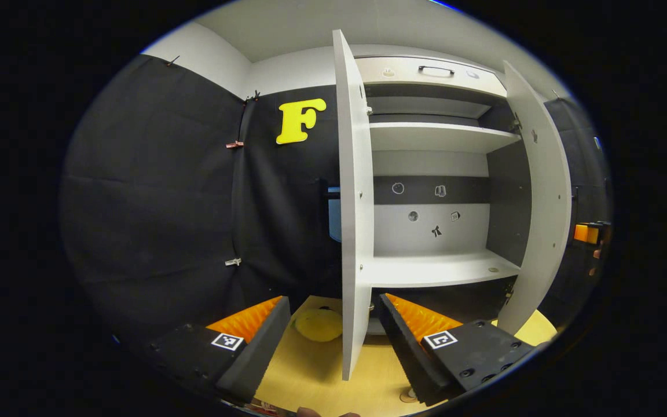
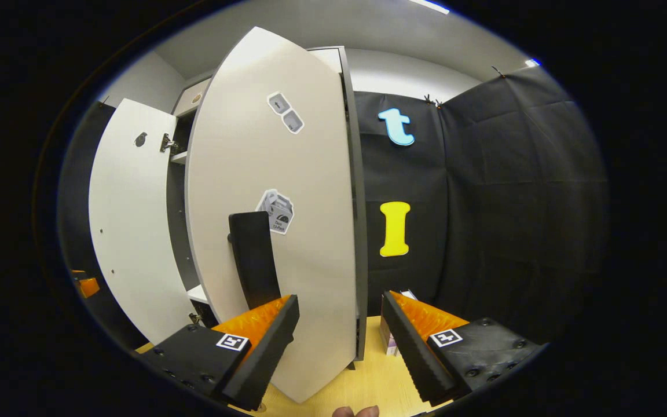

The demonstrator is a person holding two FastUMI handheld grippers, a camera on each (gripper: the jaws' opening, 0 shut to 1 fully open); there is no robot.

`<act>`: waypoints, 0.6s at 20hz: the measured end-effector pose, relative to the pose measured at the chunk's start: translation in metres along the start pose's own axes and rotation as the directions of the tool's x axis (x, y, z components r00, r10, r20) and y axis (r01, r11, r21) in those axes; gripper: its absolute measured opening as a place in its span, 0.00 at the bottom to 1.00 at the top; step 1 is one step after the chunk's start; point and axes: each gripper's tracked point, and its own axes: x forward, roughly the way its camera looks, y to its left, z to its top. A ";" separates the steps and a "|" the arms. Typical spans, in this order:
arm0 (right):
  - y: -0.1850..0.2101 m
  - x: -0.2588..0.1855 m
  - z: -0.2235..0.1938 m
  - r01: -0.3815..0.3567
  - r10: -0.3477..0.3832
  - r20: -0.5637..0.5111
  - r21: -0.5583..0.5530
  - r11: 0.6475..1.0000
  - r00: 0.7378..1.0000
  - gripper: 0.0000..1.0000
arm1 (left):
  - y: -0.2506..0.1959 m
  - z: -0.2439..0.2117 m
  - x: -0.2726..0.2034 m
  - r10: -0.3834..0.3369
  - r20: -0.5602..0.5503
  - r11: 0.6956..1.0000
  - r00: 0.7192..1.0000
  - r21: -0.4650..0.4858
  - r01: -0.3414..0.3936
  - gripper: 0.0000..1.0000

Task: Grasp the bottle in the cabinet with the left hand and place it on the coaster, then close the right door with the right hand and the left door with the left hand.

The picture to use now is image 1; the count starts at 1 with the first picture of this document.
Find grey cabinet drawer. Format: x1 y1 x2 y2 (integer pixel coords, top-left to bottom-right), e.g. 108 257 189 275
356 56 508 98

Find grey cabinet door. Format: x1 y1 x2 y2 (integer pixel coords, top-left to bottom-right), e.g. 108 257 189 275
496 61 573 335
332 29 375 382

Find grey cabinet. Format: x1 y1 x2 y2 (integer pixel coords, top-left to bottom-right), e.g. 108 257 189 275
356 55 534 338

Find yellow round pad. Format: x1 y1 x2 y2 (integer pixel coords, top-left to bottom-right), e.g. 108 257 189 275
294 307 343 343

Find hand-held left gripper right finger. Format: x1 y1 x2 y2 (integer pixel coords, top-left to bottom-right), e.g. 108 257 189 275
378 292 538 407

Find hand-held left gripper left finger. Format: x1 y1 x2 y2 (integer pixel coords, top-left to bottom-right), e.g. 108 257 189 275
131 295 291 405

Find black backdrop cloth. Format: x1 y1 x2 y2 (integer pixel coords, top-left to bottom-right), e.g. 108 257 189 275
60 54 343 343
542 97 613 325

